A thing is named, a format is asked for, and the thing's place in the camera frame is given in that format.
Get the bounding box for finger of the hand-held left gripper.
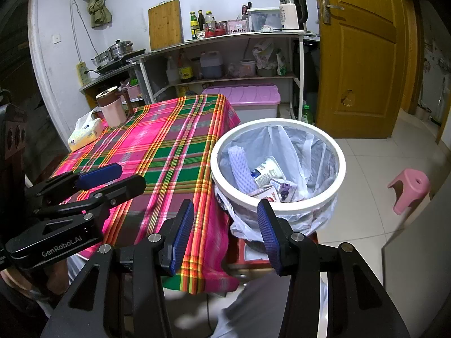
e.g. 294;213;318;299
24;163;123;202
33;175;147;221

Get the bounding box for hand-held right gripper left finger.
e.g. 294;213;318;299
40;199;195;338

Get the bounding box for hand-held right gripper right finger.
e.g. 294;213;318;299
257;199;411;338

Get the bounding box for white round trash bin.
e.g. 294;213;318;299
210;118;346;250

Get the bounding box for purple milk carton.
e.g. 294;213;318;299
269;179;300;203

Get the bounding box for white yogurt cup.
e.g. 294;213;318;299
250;158;287;187

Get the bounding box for white foam fruit net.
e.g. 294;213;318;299
227;144;256;192

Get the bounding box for translucent plastic bin liner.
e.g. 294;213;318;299
215;123;339;243

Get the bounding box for white yellow tissue pack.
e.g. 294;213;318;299
68;111;104;152

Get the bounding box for pink green plaid tablecloth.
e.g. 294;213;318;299
53;93;242;294

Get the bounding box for pink pitcher with brown lid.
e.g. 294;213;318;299
96;86;135;128

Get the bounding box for person's leg grey trousers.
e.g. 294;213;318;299
208;278;328;338

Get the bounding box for pink plastic container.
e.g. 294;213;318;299
120;79;142;101

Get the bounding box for low side counter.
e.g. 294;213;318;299
79;65;142;110

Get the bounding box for yellowed power strip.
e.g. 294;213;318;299
77;61;89;87

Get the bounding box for steel pan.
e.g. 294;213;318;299
91;51;111;67

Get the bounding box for clear plastic bottle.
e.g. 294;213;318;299
165;55;180;85

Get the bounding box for steel pot with lid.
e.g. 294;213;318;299
107;40;134;60

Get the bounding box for oil bottle yellow label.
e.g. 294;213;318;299
178;54;194;83

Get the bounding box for purple lidded storage box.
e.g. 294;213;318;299
202;84;281;118

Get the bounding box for plastic jug dark liquid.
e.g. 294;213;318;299
200;51;223;79

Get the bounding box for pink plastic stool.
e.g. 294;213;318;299
388;168;431;215

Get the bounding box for wooden cutting board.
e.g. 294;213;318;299
148;0;184;52

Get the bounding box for green hanging cloth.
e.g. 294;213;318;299
78;0;112;29

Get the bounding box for metal kitchen shelf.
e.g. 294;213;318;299
126;30;319;120

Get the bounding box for wooden door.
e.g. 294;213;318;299
312;0;409;139

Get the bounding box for crumpled plastic bags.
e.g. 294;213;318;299
252;40;279;70

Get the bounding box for pink utensil box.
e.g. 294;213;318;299
226;19;249;35

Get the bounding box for clear plastic storage container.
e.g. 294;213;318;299
247;7;282;32

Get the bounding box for white black electric kettle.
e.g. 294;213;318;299
278;0;308;31

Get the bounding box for white wall cable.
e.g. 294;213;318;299
69;0;97;67

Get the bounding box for metal door lock handle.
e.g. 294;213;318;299
319;0;345;25

